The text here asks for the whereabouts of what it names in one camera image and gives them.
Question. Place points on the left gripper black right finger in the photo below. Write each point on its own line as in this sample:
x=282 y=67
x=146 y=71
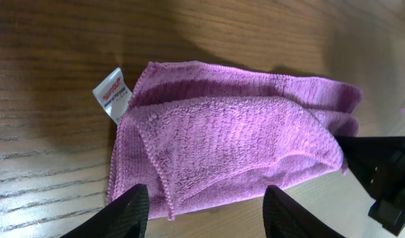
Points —
x=283 y=217

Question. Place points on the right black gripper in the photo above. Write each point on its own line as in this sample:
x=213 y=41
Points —
x=378 y=163

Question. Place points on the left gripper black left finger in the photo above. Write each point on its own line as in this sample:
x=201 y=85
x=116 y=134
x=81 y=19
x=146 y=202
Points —
x=125 y=217

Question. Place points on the purple microfibre cloth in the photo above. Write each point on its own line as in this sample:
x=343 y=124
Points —
x=200 y=135

